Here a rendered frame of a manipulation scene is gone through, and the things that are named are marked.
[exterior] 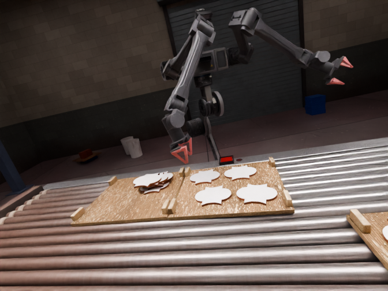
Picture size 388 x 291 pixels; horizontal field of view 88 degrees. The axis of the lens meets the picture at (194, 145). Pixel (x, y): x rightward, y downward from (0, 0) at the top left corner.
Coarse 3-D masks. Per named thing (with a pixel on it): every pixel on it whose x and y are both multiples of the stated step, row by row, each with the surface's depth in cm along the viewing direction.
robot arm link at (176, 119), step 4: (168, 100) 84; (168, 104) 82; (168, 112) 84; (172, 112) 79; (176, 112) 75; (180, 112) 75; (184, 112) 85; (168, 116) 79; (172, 116) 74; (176, 116) 75; (180, 116) 76; (168, 120) 76; (172, 120) 74; (176, 120) 75; (180, 120) 76; (184, 120) 76; (168, 124) 78; (172, 124) 74; (176, 124) 75; (180, 124) 76
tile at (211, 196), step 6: (222, 186) 79; (198, 192) 79; (204, 192) 78; (210, 192) 77; (216, 192) 76; (222, 192) 75; (228, 192) 74; (198, 198) 75; (204, 198) 74; (210, 198) 73; (216, 198) 73; (222, 198) 72; (228, 198) 72; (204, 204) 71; (210, 204) 71
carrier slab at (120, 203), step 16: (176, 176) 99; (112, 192) 98; (128, 192) 94; (160, 192) 87; (176, 192) 84; (96, 208) 86; (112, 208) 83; (128, 208) 81; (144, 208) 78; (160, 208) 76; (80, 224) 79; (96, 224) 77
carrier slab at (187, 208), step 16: (224, 176) 88; (256, 176) 83; (272, 176) 80; (192, 192) 82; (176, 208) 74; (192, 208) 72; (208, 208) 70; (224, 208) 68; (240, 208) 66; (256, 208) 64; (272, 208) 63; (288, 208) 61
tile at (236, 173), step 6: (234, 168) 91; (240, 168) 90; (246, 168) 89; (252, 168) 88; (228, 174) 87; (234, 174) 86; (240, 174) 85; (246, 174) 84; (252, 174) 83; (234, 180) 83
